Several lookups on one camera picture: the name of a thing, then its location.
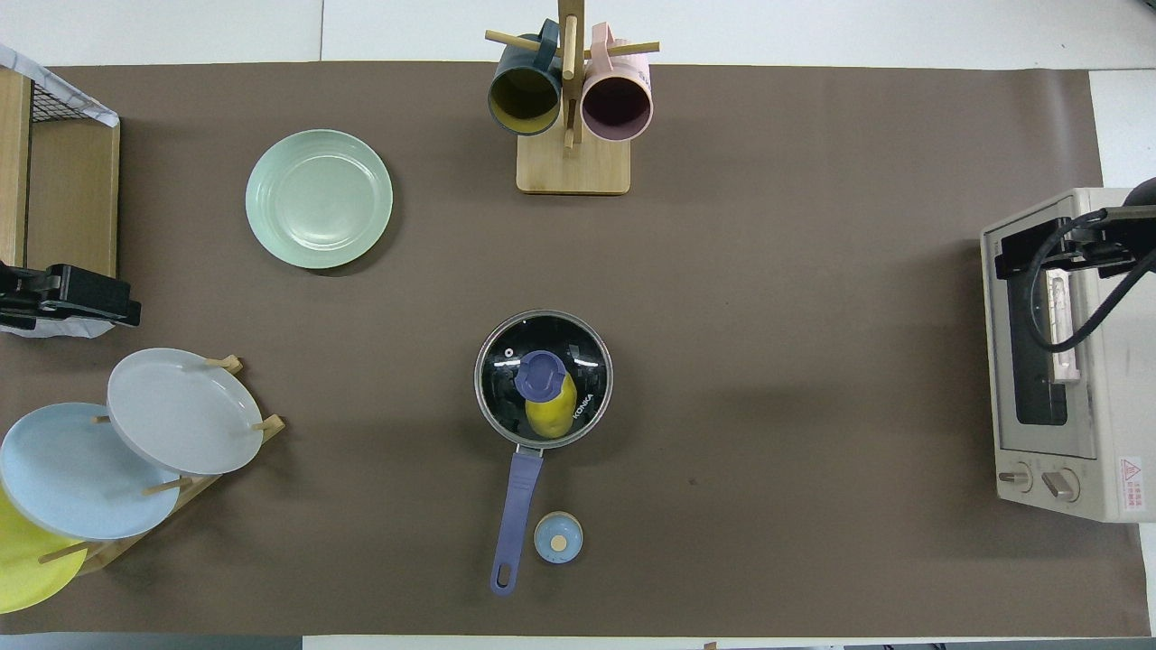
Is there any beige toaster oven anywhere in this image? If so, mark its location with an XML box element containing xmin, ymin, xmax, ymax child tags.
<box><xmin>980</xmin><ymin>187</ymin><xmax>1156</xmax><ymax>525</ymax></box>

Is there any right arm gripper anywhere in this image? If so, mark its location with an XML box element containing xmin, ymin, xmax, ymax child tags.
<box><xmin>996</xmin><ymin>206</ymin><xmax>1156</xmax><ymax>279</ymax></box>

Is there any light blue plate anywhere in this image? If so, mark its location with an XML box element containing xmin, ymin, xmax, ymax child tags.
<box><xmin>0</xmin><ymin>402</ymin><xmax>182</xmax><ymax>542</ymax></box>

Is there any yellow potato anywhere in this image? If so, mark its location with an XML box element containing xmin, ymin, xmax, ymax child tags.
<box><xmin>525</xmin><ymin>372</ymin><xmax>579</xmax><ymax>440</ymax></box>

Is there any dark blue mug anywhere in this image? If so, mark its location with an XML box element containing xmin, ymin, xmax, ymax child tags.
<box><xmin>488</xmin><ymin>20</ymin><xmax>564</xmax><ymax>137</ymax></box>

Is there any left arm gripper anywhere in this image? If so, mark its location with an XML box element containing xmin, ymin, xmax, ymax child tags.
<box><xmin>0</xmin><ymin>263</ymin><xmax>143</xmax><ymax>330</ymax></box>

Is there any black wire basket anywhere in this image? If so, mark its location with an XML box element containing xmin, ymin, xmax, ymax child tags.
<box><xmin>30</xmin><ymin>77</ymin><xmax>102</xmax><ymax>124</ymax></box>

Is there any toaster oven door handle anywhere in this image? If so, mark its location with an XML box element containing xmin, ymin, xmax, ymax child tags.
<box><xmin>1046</xmin><ymin>269</ymin><xmax>1082</xmax><ymax>383</ymax></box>

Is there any yellow plate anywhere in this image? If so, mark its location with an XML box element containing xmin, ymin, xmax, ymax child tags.
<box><xmin>0</xmin><ymin>487</ymin><xmax>89</xmax><ymax>615</ymax></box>

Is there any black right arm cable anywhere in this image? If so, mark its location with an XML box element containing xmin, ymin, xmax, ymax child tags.
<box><xmin>1030</xmin><ymin>209</ymin><xmax>1156</xmax><ymax>353</ymax></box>

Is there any brown paper table mat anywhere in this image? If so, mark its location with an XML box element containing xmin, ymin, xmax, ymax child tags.
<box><xmin>0</xmin><ymin>61</ymin><xmax>1150</xmax><ymax>637</ymax></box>

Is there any black saucepan purple handle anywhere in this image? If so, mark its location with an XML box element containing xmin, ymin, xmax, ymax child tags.
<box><xmin>473</xmin><ymin>310</ymin><xmax>614</xmax><ymax>597</ymax></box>

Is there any pink ribbed mug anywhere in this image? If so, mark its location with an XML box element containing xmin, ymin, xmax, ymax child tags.
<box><xmin>581</xmin><ymin>23</ymin><xmax>653</xmax><ymax>143</ymax></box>

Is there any mint green plate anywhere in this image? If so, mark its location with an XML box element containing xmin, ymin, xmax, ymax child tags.
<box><xmin>245</xmin><ymin>129</ymin><xmax>395</xmax><ymax>270</ymax></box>

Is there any wooden mug tree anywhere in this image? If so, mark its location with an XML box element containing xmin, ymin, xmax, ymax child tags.
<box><xmin>485</xmin><ymin>0</ymin><xmax>660</xmax><ymax>196</ymax></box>

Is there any wooden two-tier shelf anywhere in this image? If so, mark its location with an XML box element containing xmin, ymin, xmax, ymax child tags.
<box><xmin>0</xmin><ymin>68</ymin><xmax>121</xmax><ymax>281</ymax></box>

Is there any glass lid purple knob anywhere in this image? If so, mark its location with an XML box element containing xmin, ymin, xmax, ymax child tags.
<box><xmin>475</xmin><ymin>311</ymin><xmax>612</xmax><ymax>448</ymax></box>

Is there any grey plate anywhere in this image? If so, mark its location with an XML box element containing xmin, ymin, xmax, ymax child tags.
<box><xmin>107</xmin><ymin>348</ymin><xmax>265</xmax><ymax>477</ymax></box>

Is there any wooden box with mesh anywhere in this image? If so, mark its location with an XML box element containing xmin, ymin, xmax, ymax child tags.
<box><xmin>0</xmin><ymin>43</ymin><xmax>121</xmax><ymax>340</ymax></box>

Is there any wooden plate rack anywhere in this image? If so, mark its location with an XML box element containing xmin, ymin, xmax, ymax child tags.
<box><xmin>36</xmin><ymin>355</ymin><xmax>286</xmax><ymax>576</ymax></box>

